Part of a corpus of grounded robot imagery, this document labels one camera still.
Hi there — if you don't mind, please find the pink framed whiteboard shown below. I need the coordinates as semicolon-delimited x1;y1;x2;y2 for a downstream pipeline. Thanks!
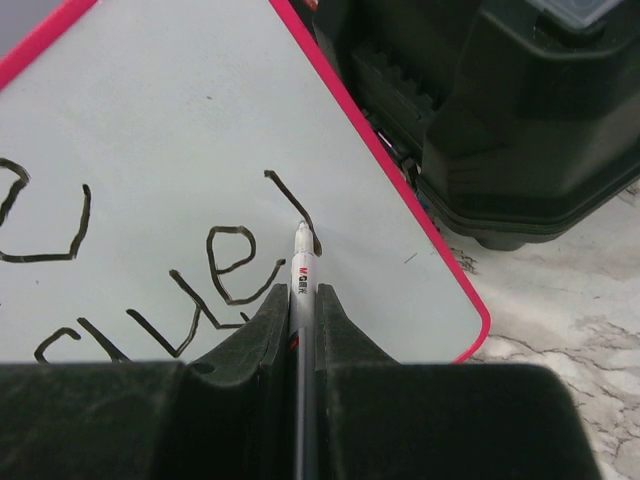
1;1;490;363

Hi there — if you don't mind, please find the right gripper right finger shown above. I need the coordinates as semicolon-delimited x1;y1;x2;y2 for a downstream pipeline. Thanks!
316;284;415;479

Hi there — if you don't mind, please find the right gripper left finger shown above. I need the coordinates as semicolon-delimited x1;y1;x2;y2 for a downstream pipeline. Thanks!
184;282;294;480

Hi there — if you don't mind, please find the black plastic toolbox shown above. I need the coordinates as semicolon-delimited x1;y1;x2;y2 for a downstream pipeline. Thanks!
291;1;639;251

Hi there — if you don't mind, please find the black and white marker pen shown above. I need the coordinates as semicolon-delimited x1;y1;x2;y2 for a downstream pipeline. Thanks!
289;221;318;479

